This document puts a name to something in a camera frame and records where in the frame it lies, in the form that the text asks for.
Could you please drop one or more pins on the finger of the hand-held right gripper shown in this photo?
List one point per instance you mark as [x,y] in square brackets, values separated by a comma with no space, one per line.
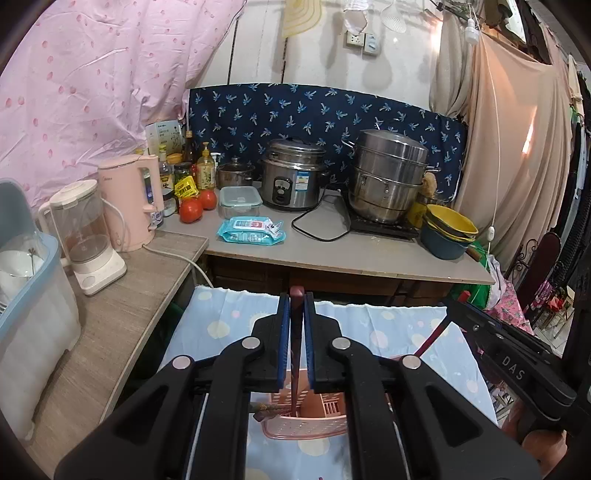
[512,367]

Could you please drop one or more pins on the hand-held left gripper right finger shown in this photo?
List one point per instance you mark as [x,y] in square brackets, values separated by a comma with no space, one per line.
[309,341]

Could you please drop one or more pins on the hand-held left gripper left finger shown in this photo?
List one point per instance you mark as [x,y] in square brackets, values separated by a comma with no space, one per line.
[284,341]

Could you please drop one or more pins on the pink perforated utensil basket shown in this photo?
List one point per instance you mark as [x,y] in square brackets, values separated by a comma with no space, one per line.
[304,427]

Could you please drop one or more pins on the pink floral cloth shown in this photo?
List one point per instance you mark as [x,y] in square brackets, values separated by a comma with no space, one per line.
[512,304]

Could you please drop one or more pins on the blue printed tablecloth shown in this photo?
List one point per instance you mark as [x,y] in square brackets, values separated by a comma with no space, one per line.
[221,318]

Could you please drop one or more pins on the green bag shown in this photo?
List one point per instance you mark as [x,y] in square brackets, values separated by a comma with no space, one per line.
[480,295]

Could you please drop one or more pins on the grey counter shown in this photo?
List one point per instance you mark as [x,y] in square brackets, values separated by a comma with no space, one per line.
[369,258]

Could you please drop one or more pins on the dark wooden chair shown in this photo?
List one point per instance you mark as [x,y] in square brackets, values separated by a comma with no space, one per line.
[545,263]

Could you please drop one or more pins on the blue wet wipes pack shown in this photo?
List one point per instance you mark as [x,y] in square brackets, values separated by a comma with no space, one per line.
[251,230]

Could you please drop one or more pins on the black induction cooktop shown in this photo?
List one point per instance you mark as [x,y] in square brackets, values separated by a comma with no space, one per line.
[383,229]

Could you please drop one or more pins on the clear food container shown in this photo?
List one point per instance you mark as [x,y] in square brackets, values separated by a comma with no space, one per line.
[240,201]

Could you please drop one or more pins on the yellow bowl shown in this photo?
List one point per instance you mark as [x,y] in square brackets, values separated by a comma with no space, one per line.
[452,221]

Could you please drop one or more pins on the red tomato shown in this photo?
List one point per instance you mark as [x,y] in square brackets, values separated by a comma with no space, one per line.
[208,199]
[191,211]

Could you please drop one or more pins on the steel rice cooker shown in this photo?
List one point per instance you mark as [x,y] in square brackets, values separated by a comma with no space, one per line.
[295,175]

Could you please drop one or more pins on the wooden side counter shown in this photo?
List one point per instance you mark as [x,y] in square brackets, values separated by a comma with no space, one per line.
[120,304]

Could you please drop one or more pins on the small steel pot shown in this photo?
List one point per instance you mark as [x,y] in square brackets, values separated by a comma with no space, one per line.
[235,175]

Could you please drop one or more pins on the small seasoning jar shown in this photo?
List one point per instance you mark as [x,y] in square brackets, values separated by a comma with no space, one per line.
[169,203]

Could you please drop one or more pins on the yellow packet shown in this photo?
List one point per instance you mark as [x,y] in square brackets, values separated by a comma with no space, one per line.
[187,190]

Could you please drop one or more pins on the steel steamer pot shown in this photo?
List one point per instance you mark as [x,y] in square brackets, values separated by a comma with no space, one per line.
[388,175]

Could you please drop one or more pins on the yellow oil bottle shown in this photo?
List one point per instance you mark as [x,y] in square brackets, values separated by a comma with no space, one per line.
[206,170]

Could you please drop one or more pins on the glass jar green contents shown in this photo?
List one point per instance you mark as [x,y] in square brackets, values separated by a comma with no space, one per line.
[183,174]

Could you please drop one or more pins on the tan lumpy object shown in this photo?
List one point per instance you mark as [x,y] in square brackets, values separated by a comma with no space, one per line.
[429,184]

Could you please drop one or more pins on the clear bottle yellow cap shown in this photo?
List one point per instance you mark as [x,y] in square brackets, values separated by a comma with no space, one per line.
[165,173]

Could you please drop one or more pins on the dark glass sauce bottle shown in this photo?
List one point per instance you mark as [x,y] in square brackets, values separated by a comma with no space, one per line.
[189,147]

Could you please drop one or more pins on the pink electric kettle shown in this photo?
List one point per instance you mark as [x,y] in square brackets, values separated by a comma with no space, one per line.
[124,194]

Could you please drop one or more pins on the navy patterned cloth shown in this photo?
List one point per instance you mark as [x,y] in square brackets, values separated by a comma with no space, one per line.
[258,115]

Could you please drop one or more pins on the beige curtain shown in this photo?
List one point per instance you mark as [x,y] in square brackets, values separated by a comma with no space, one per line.
[508,138]

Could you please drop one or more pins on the white green carton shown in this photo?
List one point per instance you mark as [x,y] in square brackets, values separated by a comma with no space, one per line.
[164,136]

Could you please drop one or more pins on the blue white dish drainer box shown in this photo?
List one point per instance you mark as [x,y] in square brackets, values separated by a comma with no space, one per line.
[37,332]

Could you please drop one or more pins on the white bowl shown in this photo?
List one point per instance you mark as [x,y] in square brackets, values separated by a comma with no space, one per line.
[16,272]

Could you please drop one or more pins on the pink dotted curtain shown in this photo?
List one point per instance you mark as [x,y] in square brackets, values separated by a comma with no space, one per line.
[92,92]

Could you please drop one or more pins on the yellow hanging mat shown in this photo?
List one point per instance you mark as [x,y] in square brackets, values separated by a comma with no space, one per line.
[302,18]

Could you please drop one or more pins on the hanging clear plastic bag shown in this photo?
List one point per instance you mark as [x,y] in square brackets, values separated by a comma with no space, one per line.
[356,16]

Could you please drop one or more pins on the white hanging skimmer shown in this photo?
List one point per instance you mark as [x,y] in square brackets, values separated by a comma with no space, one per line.
[396,18]

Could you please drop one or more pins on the white light bulb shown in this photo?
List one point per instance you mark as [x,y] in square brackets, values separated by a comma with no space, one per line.
[472,32]

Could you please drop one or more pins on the white wall switch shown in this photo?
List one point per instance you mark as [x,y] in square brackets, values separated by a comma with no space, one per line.
[371,44]

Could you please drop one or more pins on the white wall socket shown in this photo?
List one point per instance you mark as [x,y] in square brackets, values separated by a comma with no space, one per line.
[353,39]

